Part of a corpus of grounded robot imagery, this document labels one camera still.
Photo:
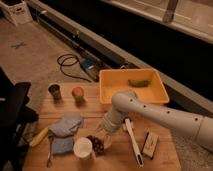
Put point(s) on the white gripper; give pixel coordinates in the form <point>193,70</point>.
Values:
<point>107,140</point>

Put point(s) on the dark grape bunch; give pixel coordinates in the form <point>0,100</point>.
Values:
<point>97,145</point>

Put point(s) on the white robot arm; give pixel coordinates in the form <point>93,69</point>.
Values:
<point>193,126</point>

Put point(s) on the white paper cup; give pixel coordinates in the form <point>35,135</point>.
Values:
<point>82,148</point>

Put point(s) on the white dish brush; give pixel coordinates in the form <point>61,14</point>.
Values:
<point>127,126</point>

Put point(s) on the blue cloth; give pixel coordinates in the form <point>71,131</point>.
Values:
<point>62,132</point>

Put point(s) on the orange green fruit cup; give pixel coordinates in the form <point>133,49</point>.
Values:
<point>78,94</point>

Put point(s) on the black rectangular block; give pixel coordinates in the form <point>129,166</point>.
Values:
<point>150,144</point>

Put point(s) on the green pepper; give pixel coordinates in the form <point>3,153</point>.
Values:
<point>143,83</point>

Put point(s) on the dark small cup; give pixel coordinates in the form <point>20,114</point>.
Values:
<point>54,90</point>

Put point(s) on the yellow plastic bin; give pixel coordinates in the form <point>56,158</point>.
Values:
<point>112,81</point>

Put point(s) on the blue device on floor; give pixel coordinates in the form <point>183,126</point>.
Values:
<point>87,64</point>

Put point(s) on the black chair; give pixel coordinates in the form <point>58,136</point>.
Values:
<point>14,115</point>

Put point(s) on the white cardboard box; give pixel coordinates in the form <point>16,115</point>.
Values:
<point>17,14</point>

